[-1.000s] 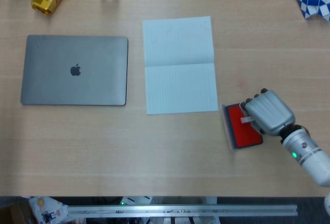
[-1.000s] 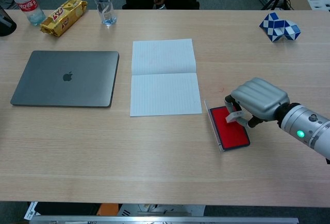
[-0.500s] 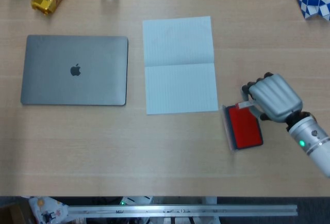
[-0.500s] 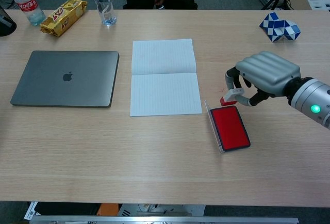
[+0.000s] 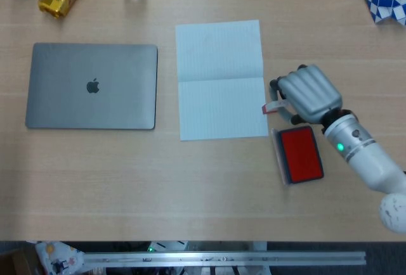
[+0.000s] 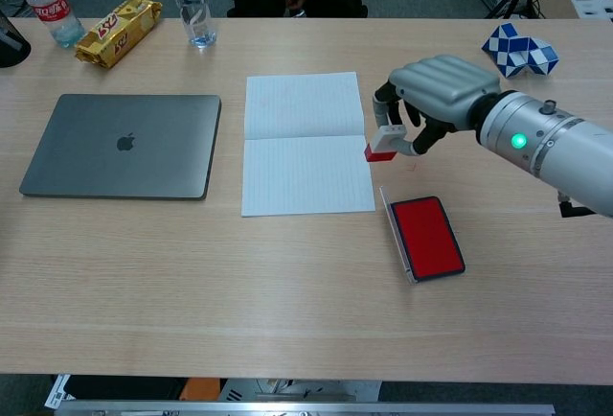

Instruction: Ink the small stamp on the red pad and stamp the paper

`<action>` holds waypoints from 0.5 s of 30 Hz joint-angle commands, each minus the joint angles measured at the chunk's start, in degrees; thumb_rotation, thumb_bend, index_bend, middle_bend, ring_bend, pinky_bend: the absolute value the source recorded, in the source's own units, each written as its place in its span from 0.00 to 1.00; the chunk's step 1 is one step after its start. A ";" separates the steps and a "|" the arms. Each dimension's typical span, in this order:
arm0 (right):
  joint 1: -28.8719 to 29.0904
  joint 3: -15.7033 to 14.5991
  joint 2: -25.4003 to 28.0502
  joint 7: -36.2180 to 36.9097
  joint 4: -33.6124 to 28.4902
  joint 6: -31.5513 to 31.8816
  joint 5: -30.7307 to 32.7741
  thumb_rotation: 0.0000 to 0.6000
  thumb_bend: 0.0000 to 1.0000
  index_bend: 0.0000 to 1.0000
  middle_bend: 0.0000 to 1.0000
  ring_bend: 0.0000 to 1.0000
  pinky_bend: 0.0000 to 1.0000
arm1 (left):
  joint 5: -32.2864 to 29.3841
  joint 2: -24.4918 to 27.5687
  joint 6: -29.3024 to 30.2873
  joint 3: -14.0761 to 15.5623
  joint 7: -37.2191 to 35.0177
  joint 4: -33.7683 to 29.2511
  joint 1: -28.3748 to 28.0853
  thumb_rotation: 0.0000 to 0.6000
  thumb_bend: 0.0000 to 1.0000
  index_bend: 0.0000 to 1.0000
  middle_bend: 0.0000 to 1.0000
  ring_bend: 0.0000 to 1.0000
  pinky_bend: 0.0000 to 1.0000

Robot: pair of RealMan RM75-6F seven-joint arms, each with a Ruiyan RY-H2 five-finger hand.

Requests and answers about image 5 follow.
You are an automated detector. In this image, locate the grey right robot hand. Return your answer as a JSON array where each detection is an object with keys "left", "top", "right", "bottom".
[{"left": 268, "top": 63, "right": 343, "bottom": 124}]

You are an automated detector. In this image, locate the red and white stamp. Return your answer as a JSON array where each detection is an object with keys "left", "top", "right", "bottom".
[{"left": 261, "top": 99, "right": 288, "bottom": 116}]

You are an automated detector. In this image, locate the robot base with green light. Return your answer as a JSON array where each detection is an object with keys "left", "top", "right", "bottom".
[{"left": 147, "top": 241, "right": 188, "bottom": 253}]

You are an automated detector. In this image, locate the red ink pad case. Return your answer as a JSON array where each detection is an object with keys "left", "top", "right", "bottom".
[{"left": 272, "top": 125, "right": 325, "bottom": 188}]

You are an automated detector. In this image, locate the white lined paper sheet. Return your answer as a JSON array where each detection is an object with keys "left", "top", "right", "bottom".
[{"left": 174, "top": 20, "right": 269, "bottom": 142}]

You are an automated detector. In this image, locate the blue white snake puzzle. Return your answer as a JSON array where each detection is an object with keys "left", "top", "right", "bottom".
[{"left": 360, "top": 0, "right": 406, "bottom": 27}]

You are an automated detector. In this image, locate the grey closed laptop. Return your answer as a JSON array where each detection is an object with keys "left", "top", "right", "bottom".
[{"left": 25, "top": 42, "right": 159, "bottom": 130}]

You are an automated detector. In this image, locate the white colourful printed bag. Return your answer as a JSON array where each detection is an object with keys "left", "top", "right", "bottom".
[{"left": 34, "top": 241, "right": 85, "bottom": 275}]

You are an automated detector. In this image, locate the aluminium rail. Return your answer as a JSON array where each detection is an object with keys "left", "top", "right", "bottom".
[{"left": 82, "top": 251, "right": 367, "bottom": 269}]

